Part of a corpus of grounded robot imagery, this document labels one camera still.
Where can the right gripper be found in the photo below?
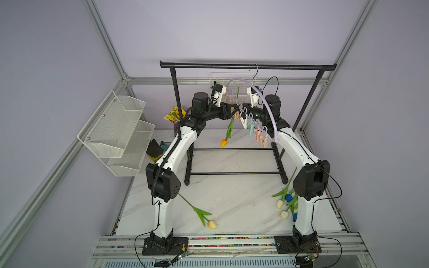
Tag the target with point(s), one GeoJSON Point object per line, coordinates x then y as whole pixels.
{"type": "Point", "coordinates": [248, 110]}

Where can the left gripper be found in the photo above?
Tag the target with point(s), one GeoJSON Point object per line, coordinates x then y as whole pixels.
{"type": "Point", "coordinates": [227, 115]}

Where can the purple clip hanger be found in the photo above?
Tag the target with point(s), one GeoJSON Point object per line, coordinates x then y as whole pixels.
{"type": "Point", "coordinates": [262, 130]}

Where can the black clothes rack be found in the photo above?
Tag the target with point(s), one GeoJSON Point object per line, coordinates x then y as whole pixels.
{"type": "Point", "coordinates": [173, 66]}

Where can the white tulip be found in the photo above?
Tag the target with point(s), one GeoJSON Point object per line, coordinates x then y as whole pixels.
{"type": "Point", "coordinates": [285, 213]}
{"type": "Point", "coordinates": [289, 189]}

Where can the pale yellow tulip front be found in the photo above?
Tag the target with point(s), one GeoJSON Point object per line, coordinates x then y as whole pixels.
{"type": "Point", "coordinates": [202, 215]}

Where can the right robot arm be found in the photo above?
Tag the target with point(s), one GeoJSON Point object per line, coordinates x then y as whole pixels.
{"type": "Point", "coordinates": [311, 177]}

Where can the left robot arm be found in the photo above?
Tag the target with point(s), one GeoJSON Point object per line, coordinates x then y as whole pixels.
{"type": "Point", "coordinates": [174, 160]}

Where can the purple ribbed vase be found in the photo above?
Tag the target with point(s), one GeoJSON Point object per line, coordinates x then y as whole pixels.
{"type": "Point", "coordinates": [176, 127]}

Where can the sunflower bouquet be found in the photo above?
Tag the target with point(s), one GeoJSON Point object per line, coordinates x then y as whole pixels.
{"type": "Point", "coordinates": [175, 114]}

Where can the white mesh two-tier shelf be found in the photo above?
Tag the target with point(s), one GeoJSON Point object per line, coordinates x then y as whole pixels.
{"type": "Point", "coordinates": [117, 135]}

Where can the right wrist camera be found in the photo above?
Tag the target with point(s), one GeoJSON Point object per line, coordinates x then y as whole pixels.
{"type": "Point", "coordinates": [254, 93]}

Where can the white wire wall basket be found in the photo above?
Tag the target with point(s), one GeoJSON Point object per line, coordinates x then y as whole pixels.
{"type": "Point", "coordinates": [232, 81]}

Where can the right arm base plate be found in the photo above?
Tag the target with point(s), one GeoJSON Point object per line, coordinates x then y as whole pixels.
{"type": "Point", "coordinates": [297, 244]}

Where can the aluminium front rail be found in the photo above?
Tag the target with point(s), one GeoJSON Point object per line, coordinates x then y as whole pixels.
{"type": "Point", "coordinates": [337, 250]}

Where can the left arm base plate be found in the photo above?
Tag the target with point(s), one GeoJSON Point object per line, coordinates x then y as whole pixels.
{"type": "Point", "coordinates": [166, 246]}

